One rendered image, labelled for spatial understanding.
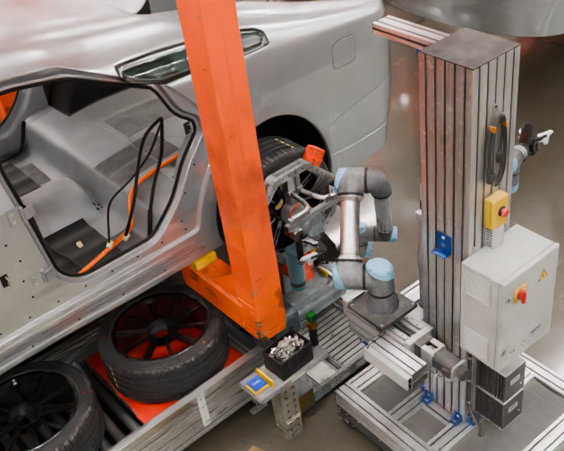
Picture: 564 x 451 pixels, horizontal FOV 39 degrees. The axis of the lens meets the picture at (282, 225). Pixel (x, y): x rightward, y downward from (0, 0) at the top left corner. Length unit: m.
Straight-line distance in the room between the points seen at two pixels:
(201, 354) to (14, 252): 1.04
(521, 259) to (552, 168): 2.84
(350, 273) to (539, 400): 1.17
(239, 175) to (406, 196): 2.52
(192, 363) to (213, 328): 0.22
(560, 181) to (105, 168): 3.13
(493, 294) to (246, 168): 1.12
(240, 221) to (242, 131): 0.41
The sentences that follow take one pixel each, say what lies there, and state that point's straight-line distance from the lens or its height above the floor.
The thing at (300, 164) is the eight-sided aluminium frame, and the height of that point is 1.12.
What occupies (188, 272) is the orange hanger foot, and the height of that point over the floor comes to 0.64.
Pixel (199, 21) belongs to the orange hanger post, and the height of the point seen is 2.16.
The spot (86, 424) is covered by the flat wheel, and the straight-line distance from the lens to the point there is 3.83.
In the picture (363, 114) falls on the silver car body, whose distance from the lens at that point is 4.53.
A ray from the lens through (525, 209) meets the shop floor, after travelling 5.53.
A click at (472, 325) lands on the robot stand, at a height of 0.93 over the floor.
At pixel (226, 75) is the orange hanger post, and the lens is 3.09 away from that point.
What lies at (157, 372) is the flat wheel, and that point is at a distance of 3.92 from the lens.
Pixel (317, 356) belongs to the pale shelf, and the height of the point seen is 0.45.
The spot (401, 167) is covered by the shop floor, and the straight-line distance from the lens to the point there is 5.96.
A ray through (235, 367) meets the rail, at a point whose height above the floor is 0.39.
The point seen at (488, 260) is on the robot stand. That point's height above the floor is 1.23.
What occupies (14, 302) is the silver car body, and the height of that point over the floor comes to 1.06.
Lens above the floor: 3.23
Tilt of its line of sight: 36 degrees down
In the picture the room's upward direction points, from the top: 9 degrees counter-clockwise
